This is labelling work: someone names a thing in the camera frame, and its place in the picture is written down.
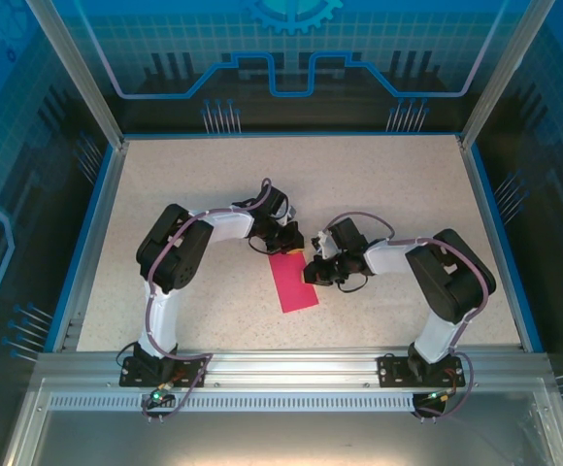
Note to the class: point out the pink paper sheet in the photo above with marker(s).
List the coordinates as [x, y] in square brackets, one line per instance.
[293, 286]

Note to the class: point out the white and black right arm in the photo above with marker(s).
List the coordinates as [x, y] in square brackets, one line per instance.
[437, 335]

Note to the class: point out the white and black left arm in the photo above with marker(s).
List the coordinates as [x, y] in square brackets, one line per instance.
[165, 310]

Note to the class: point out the right circuit board with LED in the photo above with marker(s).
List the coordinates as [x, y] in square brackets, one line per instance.
[437, 396]

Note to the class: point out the circuit board with led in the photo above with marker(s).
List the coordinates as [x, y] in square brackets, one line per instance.
[437, 396]
[157, 398]

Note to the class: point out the short blue table edge trim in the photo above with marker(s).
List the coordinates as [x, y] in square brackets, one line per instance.
[505, 242]
[83, 242]

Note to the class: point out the left circuit board with LED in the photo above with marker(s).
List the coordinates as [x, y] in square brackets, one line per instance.
[157, 398]

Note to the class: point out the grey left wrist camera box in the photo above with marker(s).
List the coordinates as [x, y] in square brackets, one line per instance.
[291, 213]

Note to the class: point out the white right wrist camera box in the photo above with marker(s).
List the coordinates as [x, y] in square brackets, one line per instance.
[322, 242]

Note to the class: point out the aluminium frame rail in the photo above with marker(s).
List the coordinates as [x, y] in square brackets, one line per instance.
[291, 366]

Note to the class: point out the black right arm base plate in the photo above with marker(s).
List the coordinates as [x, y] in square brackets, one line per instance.
[390, 371]

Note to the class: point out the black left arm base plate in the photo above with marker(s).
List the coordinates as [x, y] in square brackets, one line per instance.
[128, 378]

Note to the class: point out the blue printed enclosure panel, gear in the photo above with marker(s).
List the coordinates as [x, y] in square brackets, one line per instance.
[165, 39]

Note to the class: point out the aluminium frame post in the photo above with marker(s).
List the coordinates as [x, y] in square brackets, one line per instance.
[87, 82]
[496, 82]

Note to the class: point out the blue printed enclosure side panel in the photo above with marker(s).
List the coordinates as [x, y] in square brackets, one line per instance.
[553, 145]
[19, 145]

